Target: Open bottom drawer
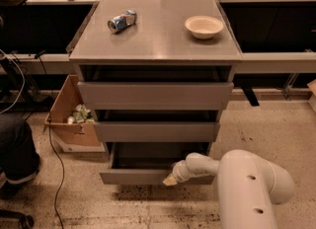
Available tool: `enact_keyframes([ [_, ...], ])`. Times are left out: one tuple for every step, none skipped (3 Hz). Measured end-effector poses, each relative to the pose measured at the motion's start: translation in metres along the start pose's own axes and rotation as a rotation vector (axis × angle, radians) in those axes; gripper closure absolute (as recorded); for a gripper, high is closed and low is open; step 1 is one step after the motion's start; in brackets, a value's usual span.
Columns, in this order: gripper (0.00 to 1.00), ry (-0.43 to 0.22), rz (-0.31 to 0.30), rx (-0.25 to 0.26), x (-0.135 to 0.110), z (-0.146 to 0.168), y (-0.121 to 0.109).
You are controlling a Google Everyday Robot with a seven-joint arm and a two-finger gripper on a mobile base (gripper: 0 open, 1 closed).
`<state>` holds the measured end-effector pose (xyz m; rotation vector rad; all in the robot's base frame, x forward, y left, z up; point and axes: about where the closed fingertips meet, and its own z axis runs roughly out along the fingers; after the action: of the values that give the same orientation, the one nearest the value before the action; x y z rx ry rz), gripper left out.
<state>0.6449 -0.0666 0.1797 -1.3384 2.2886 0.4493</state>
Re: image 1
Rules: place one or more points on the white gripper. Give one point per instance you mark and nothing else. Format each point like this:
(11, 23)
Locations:
(180, 171)

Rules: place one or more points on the grey bottom drawer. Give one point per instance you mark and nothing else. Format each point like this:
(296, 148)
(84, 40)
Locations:
(146, 163)

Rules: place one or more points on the grey drawer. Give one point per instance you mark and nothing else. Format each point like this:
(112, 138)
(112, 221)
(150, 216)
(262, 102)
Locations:
(146, 163)
(156, 131)
(155, 96)

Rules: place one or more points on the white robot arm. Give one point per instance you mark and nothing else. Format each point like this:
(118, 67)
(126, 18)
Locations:
(248, 186)

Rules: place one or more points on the grey middle drawer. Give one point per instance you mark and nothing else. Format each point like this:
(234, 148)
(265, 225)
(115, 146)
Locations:
(156, 131)

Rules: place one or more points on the grey top drawer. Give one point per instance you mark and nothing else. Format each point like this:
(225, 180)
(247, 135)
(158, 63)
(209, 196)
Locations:
(155, 96)

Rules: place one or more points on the grey drawer cabinet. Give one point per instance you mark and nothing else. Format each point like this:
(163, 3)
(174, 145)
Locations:
(157, 48)

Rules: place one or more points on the brown cardboard box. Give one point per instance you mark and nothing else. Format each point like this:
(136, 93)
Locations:
(67, 133)

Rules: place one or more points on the crumpled green white trash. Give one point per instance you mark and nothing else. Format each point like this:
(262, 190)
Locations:
(80, 115)

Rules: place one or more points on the black office chair base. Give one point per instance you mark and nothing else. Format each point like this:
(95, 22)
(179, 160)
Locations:
(24, 221)

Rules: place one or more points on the white paper bowl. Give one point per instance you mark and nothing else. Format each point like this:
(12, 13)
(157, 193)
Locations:
(203, 27)

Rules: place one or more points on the crushed blue soda can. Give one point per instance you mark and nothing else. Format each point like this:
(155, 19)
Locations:
(122, 21)

